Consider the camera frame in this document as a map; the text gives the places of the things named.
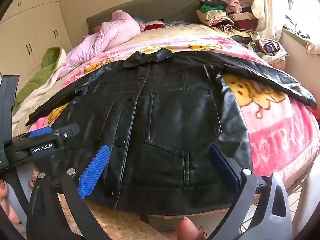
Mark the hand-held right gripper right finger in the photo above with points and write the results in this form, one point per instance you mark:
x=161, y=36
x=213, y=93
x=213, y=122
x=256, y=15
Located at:
x=223, y=167

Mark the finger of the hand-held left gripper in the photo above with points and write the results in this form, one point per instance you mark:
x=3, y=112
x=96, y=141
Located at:
x=70, y=130
x=40, y=132

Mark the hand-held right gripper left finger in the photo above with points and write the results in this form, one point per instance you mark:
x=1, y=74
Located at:
x=95, y=172

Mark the black leather jacket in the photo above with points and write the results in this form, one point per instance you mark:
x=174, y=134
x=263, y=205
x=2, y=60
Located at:
x=175, y=120

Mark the pile of folded clothes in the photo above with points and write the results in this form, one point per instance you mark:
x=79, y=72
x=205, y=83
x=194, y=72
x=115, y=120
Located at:
x=225, y=15

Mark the person's left hand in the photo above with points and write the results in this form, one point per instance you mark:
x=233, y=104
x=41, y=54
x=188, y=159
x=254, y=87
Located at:
x=5, y=188

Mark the person's right hand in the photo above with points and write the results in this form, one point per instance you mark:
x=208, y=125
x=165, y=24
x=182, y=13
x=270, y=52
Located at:
x=188, y=231

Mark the green and cream blanket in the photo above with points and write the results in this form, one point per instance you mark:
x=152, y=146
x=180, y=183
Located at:
x=42, y=77

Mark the pink cartoon printed blanket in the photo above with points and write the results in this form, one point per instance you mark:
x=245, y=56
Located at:
x=275, y=135

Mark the cream wardrobe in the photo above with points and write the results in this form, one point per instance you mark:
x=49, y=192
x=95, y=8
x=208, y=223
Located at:
x=27, y=35

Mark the pale pink duvet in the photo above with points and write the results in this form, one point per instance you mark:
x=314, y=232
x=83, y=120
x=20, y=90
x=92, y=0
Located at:
x=107, y=37

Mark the floral fabric basket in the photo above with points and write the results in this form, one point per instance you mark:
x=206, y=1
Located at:
x=272, y=52

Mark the blue cloth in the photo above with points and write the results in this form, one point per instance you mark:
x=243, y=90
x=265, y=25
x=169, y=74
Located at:
x=138, y=20

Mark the red pillow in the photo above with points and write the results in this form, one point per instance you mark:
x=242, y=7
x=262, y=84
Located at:
x=153, y=26

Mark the beige quilted bedspread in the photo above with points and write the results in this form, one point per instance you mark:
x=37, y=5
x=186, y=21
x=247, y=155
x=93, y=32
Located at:
x=180, y=33

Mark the grey-green upholstered headboard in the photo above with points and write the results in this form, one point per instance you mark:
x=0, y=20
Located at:
x=150, y=10

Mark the green window sill cushion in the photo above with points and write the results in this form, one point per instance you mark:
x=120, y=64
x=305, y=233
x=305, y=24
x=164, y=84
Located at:
x=292, y=38

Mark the dark floral pillow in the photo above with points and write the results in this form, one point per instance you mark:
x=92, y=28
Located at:
x=176, y=23

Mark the cream curtain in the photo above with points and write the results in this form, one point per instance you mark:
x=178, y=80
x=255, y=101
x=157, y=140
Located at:
x=270, y=7

